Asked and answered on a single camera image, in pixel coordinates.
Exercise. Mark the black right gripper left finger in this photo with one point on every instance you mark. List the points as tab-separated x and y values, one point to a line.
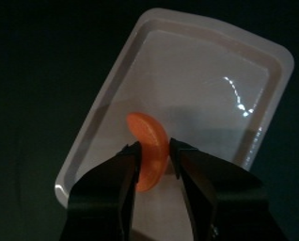
102	194

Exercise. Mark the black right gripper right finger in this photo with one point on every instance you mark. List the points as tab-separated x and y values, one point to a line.
227	197

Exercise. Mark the orange toy tangerine slice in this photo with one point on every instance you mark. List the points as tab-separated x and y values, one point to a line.
150	147

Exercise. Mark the pink rectangular plastic plate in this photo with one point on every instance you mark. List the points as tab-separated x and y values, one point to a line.
190	88

